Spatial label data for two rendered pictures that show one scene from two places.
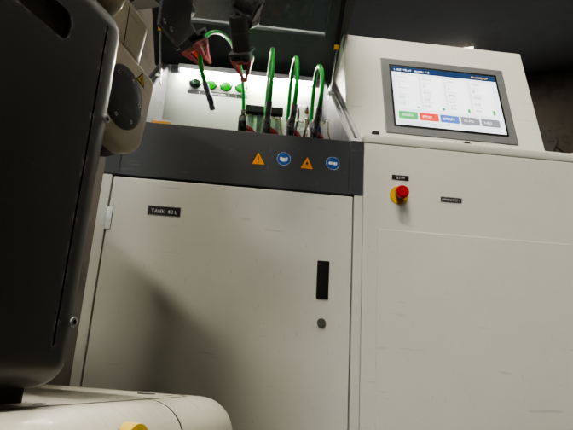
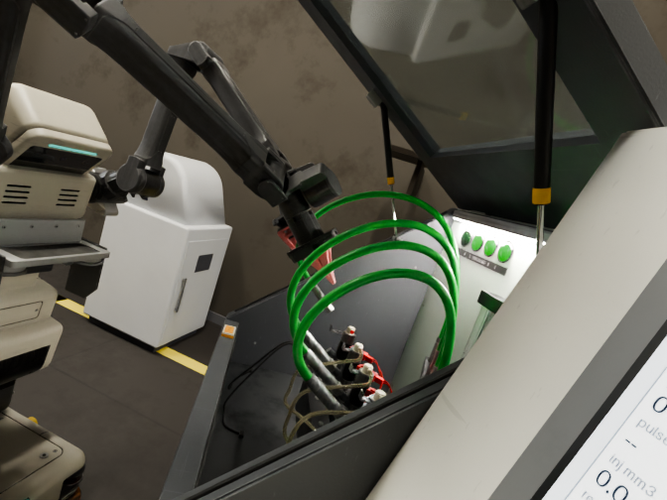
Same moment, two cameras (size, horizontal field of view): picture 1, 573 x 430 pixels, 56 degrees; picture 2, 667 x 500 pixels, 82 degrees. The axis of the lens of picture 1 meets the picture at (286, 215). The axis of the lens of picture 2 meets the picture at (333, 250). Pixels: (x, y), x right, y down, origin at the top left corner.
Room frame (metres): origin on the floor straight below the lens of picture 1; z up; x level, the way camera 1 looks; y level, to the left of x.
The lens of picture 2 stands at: (1.45, -0.59, 1.39)
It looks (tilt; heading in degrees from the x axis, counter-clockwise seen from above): 9 degrees down; 84
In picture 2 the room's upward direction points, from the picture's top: 19 degrees clockwise
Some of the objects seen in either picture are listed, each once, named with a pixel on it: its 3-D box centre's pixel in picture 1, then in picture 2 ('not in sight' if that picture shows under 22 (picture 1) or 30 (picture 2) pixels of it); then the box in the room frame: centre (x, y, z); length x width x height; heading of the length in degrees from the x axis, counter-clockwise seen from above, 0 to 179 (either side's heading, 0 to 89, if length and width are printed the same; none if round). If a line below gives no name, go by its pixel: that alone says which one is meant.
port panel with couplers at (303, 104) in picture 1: (304, 132); not in sight; (1.90, -0.05, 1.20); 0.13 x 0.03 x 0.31; 95
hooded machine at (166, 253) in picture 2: not in sight; (169, 246); (0.63, 2.12, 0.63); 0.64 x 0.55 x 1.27; 162
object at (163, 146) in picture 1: (238, 159); (204, 412); (1.38, 0.14, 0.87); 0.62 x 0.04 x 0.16; 95
